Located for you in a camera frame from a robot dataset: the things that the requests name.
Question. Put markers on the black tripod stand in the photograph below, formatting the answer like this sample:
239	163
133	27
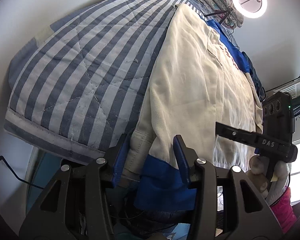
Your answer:
225	17

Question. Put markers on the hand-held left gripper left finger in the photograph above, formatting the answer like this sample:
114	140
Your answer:
120	155

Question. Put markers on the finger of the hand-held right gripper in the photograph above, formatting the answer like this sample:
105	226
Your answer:
235	132

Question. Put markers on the person's right forearm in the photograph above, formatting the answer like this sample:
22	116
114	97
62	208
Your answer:
283	207

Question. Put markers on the dark navy clothes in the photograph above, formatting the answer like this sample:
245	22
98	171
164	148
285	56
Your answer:
257	80

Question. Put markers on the beige and blue jacket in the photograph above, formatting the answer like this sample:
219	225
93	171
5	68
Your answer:
195	80

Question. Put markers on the person's right hand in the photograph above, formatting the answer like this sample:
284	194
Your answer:
257	167

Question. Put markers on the blue striped quilted blanket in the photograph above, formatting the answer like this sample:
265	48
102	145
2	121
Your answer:
77	67

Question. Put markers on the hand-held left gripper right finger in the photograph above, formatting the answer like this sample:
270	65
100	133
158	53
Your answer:
180	155

